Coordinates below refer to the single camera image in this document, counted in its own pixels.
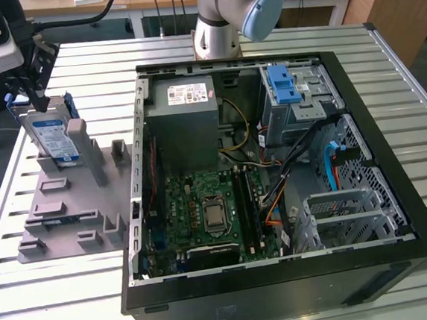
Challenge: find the hard disk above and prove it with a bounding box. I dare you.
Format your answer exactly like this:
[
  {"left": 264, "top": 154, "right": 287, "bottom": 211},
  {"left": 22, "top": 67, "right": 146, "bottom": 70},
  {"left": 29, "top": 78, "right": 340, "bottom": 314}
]
[{"left": 4, "top": 88, "right": 85, "bottom": 173}]

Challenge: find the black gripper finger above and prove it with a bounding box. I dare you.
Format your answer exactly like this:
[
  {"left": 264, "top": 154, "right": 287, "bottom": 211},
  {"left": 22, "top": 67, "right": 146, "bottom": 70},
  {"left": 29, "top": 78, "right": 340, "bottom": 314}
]
[{"left": 22, "top": 34, "right": 65, "bottom": 114}]

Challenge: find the black CPU socket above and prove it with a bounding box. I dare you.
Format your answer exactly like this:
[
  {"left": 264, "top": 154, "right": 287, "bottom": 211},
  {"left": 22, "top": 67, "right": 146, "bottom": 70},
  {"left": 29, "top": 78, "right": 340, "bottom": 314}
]
[{"left": 200, "top": 192, "right": 232, "bottom": 239}]

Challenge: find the metal disk bay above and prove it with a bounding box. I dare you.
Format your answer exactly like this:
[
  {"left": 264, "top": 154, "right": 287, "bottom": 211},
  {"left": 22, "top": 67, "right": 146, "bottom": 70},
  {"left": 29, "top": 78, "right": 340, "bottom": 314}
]
[{"left": 289, "top": 183, "right": 411, "bottom": 253}]

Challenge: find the black graphics card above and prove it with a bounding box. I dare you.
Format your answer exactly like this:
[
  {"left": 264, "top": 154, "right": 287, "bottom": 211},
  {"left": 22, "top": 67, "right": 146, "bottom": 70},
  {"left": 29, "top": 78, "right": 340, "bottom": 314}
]
[{"left": 186, "top": 242, "right": 243, "bottom": 272}]

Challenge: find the RAM stick with black chips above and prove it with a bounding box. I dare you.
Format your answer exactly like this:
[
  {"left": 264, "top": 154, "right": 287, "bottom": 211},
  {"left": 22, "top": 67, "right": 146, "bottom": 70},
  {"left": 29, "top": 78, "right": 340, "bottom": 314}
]
[{"left": 242, "top": 165, "right": 268, "bottom": 250}]

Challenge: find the blue wire with black plug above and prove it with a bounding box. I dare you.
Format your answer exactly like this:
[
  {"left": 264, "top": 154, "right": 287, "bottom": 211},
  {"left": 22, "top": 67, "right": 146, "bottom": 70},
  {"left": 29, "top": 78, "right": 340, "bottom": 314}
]
[{"left": 322, "top": 137, "right": 365, "bottom": 192}]

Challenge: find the red wire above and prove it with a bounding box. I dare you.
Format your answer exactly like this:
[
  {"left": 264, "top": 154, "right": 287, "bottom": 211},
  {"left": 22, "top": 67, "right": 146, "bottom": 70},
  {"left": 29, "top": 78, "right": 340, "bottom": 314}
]
[{"left": 139, "top": 137, "right": 163, "bottom": 218}]

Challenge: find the black wire bundle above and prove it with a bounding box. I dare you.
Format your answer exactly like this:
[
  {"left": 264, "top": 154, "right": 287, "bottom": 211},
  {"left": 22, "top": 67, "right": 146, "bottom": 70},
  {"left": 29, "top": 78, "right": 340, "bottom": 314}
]
[{"left": 253, "top": 113, "right": 347, "bottom": 207}]

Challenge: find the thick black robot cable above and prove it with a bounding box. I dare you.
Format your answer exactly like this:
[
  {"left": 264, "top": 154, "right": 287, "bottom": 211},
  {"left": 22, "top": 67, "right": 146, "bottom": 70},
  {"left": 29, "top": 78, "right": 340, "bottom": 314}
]
[{"left": 29, "top": 0, "right": 122, "bottom": 34}]

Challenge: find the silver CPU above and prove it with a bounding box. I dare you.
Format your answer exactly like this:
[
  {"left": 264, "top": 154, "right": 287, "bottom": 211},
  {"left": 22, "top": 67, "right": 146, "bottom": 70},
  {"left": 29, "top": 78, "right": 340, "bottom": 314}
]
[{"left": 205, "top": 205, "right": 226, "bottom": 229}]

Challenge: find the orange flat wire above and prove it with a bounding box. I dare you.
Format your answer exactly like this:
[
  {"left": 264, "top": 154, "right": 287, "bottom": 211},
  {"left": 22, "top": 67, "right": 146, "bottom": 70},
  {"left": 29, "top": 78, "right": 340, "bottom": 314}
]
[{"left": 263, "top": 197, "right": 288, "bottom": 228}]

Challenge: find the grey power supply unit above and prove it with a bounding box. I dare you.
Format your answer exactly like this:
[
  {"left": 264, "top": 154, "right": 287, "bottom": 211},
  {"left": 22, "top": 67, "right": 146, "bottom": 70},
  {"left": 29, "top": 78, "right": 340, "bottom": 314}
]
[{"left": 142, "top": 73, "right": 226, "bottom": 178}]

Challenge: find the yellow wire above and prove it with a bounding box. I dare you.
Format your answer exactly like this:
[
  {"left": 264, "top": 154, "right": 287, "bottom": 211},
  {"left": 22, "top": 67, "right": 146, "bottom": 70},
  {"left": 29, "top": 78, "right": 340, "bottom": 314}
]
[{"left": 215, "top": 95, "right": 253, "bottom": 154}]

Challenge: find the thin orange wire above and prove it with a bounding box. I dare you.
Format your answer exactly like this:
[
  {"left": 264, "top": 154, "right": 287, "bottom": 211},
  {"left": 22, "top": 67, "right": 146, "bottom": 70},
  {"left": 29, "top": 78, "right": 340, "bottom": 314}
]
[{"left": 331, "top": 158, "right": 344, "bottom": 191}]

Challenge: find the metal drive cage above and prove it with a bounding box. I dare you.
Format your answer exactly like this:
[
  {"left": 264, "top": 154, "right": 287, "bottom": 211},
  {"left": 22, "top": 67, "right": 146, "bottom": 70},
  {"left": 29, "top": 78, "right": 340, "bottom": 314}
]
[{"left": 257, "top": 58, "right": 349, "bottom": 148}]

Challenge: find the black PC case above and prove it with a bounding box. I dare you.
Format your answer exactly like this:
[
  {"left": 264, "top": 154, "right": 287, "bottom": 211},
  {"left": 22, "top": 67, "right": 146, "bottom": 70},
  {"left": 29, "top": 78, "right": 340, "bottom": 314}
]
[{"left": 99, "top": 39, "right": 427, "bottom": 320}]

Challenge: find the blue drive latch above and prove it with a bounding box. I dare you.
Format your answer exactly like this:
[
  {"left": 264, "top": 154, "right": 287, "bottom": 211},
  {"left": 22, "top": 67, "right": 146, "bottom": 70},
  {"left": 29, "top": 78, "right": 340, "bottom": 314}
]
[{"left": 265, "top": 62, "right": 303, "bottom": 107}]

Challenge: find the light wooden cabinet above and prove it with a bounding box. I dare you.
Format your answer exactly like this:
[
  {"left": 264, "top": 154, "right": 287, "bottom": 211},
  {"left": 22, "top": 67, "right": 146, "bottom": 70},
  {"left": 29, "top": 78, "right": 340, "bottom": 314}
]
[{"left": 341, "top": 0, "right": 427, "bottom": 74}]

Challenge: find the grey parts rack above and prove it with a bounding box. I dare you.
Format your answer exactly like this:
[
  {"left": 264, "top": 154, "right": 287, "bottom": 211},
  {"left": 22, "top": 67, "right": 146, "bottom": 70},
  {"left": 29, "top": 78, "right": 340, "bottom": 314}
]
[{"left": 6, "top": 113, "right": 144, "bottom": 265}]

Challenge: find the green motherboard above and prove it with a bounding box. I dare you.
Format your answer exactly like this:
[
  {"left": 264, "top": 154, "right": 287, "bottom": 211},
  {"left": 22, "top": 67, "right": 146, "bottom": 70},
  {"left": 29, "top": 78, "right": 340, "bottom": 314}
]
[{"left": 139, "top": 164, "right": 283, "bottom": 277}]

